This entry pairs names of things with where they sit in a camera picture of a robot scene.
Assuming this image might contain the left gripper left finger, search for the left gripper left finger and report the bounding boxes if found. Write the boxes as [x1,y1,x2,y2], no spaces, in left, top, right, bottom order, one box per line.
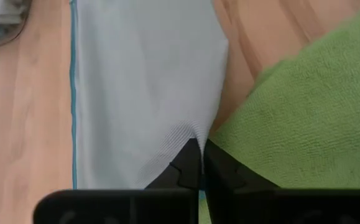
[145,138,204,224]

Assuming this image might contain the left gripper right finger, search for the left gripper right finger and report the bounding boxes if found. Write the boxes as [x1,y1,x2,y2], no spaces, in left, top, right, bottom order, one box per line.
[203,139,280,224]

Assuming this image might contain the green microfiber towel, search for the green microfiber towel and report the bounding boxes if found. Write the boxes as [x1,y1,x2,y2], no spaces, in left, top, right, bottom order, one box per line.
[198,4,360,224]

